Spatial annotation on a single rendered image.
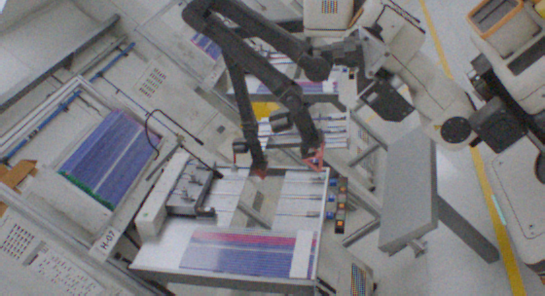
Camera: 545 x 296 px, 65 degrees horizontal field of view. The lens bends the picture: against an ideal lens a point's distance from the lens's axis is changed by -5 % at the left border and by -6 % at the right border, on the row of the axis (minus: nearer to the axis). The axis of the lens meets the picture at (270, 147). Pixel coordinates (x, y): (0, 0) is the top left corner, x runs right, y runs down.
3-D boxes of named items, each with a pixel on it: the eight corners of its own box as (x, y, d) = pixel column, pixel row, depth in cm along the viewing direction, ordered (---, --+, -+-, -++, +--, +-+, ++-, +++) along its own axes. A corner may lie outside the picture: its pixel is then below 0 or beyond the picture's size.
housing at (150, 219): (195, 175, 228) (190, 153, 221) (160, 246, 188) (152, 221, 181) (180, 175, 230) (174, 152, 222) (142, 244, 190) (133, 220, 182)
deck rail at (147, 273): (314, 292, 161) (314, 280, 158) (314, 296, 159) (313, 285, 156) (134, 274, 175) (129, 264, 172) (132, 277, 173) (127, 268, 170)
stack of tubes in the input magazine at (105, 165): (162, 139, 217) (117, 104, 210) (115, 209, 176) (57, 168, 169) (149, 154, 224) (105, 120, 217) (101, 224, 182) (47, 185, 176)
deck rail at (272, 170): (329, 177, 216) (329, 166, 213) (329, 180, 215) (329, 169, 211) (189, 171, 230) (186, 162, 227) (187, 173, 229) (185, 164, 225)
